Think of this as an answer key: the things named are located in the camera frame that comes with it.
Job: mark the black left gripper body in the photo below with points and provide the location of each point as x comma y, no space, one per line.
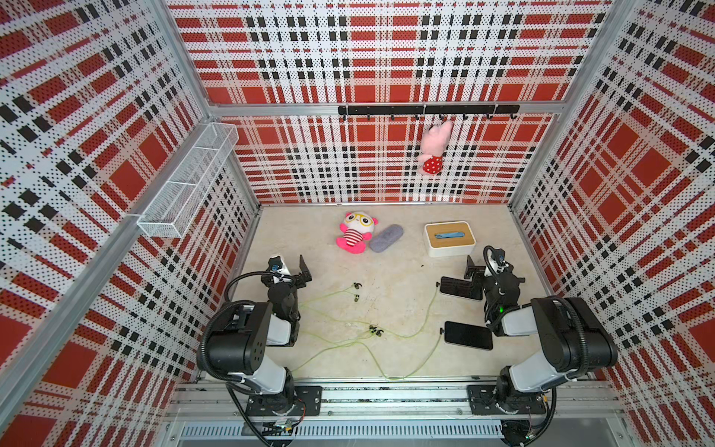
292,286

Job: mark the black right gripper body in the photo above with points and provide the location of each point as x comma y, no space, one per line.
486,284

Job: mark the purple smartphone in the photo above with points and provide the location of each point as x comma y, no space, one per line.
471,336

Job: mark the green wired earphones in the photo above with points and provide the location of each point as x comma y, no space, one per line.
376,313
389,357

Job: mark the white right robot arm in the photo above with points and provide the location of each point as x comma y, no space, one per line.
572,340

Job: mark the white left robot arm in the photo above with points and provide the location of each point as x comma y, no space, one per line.
234,343

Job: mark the pink white plush toy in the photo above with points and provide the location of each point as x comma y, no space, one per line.
357,229

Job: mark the white wooden tissue box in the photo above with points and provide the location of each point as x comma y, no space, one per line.
449,239

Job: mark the grey glasses case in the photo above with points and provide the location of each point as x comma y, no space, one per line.
387,238

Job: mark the pink pig plush toy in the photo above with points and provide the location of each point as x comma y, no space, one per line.
433,146

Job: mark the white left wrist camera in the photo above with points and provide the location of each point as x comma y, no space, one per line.
277,265

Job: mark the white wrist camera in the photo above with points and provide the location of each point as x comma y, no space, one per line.
495,260
277,265

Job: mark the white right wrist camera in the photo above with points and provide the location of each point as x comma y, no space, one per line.
495,260

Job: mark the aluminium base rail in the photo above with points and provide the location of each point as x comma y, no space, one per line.
449,411

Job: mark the black hook rail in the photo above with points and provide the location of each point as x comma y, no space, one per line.
488,110

